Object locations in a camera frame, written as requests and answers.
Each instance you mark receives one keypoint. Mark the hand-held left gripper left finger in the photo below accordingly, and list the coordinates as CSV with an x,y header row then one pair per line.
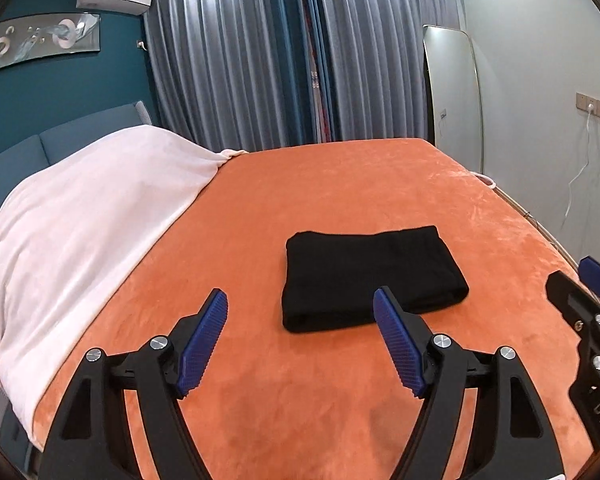
x,y
200,350

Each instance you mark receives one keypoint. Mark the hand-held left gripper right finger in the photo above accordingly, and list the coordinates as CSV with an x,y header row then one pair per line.
x,y
397,345

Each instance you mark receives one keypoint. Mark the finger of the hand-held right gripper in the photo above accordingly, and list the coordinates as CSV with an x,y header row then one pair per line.
x,y
597,272
562,290

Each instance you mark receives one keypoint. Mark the black pants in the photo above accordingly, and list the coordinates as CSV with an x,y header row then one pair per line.
x,y
370,270

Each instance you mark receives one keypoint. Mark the white blanket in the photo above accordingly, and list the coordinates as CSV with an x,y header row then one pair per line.
x,y
90,220

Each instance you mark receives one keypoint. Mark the orange blanket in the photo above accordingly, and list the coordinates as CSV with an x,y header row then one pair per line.
x,y
305,185

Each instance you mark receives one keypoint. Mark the grey bed base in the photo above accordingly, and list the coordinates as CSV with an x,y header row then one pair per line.
x,y
0,410

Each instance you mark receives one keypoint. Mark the standing mirror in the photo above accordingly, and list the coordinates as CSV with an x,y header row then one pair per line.
x,y
452,100

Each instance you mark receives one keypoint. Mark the blue bed headboard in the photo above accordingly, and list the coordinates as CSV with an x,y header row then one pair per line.
x,y
80,132

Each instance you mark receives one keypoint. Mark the grey curtain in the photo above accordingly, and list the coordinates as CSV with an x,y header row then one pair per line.
x,y
380,50
220,60

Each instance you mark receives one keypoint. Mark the blue curtain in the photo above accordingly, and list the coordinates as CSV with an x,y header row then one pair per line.
x,y
320,35

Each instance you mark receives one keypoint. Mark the abstract wall picture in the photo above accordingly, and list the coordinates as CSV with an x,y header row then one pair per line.
x,y
40,40

